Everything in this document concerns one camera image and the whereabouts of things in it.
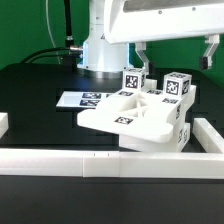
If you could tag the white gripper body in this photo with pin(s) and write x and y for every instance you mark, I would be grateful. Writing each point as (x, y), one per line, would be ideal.
(129, 21)

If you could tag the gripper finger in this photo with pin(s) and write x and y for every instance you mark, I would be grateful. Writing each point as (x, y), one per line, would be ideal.
(140, 48)
(212, 42)

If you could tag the white chair back frame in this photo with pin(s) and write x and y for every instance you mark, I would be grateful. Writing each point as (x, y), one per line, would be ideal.
(147, 114)

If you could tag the white chair seat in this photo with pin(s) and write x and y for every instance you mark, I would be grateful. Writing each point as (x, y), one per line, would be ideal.
(176, 143)

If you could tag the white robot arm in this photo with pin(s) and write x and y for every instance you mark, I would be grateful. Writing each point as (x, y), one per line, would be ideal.
(99, 56)

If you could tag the white marker sheet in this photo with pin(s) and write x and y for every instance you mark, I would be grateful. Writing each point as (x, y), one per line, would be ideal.
(74, 99)

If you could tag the white part at left edge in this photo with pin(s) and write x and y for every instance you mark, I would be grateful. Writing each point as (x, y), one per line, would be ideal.
(3, 123)

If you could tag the white U-shaped fence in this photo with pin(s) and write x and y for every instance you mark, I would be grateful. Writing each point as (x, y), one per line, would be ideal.
(111, 164)

